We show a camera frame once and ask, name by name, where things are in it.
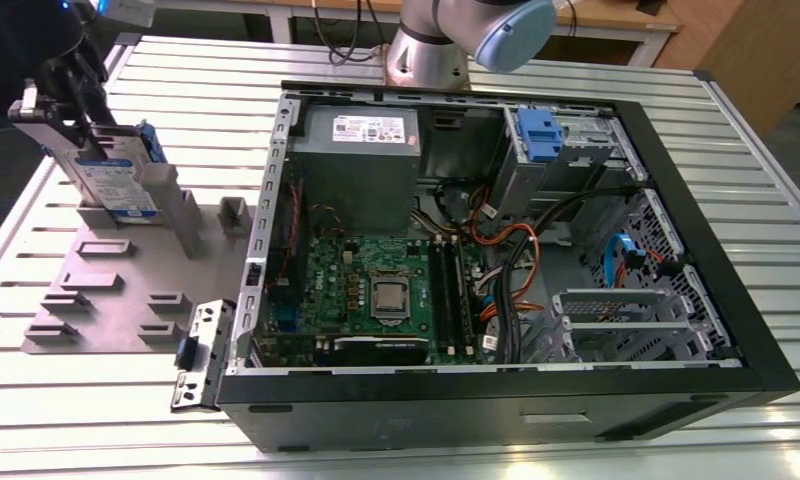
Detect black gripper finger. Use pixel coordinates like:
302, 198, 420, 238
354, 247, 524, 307
9, 77, 81, 151
65, 69, 121, 151

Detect hard disk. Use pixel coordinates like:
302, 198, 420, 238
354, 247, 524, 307
39, 119, 169, 226

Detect metal disk bay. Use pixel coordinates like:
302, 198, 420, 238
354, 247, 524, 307
550, 287, 742, 364

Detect grey parts rack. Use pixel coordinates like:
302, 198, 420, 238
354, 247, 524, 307
23, 162, 255, 356

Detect grey power supply unit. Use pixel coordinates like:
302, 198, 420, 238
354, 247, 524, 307
286, 105, 423, 239

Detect green motherboard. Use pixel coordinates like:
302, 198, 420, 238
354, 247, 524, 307
266, 234, 502, 366

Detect silver CPU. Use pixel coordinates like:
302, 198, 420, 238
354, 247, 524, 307
371, 279, 412, 316

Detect black graphics card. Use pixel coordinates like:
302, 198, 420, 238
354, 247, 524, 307
312, 335, 432, 366

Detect black RAM slot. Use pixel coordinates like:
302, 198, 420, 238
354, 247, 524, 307
450, 233, 479, 357
428, 233, 459, 359

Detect blue drive cage latch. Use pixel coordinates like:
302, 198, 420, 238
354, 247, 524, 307
516, 107, 566, 164

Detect metal drive cage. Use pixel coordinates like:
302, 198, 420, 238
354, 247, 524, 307
490, 104, 646, 221

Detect black PC case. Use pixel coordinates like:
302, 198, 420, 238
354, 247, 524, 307
213, 79, 800, 454

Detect wooden cabinet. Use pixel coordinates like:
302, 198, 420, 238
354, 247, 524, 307
653, 0, 800, 136

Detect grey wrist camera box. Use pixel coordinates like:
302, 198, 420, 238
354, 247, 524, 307
103, 0, 156, 29

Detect red twisted fan wire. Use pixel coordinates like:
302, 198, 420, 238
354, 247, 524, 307
283, 177, 308, 289

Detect grey hinged slot bracket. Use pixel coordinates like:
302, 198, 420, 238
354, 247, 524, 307
169, 297, 239, 414

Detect orange power wires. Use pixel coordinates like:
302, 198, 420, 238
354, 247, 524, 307
470, 222, 542, 326

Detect black cable bundle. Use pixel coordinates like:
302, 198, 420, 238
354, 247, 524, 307
492, 184, 642, 364

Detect blue wire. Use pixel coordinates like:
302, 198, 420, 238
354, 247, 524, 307
603, 232, 642, 291

